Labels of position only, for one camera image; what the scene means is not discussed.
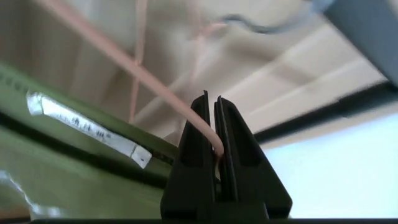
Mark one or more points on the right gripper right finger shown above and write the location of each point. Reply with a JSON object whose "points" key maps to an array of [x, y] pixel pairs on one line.
{"points": [[248, 180]]}

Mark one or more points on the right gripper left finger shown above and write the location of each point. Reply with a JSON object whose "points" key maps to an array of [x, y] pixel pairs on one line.
{"points": [[189, 180]]}

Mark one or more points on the green sleeveless shirt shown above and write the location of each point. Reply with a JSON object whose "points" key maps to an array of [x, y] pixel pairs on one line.
{"points": [[77, 186]]}

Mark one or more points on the beige curtain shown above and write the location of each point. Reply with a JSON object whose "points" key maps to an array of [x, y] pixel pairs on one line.
{"points": [[264, 62]]}

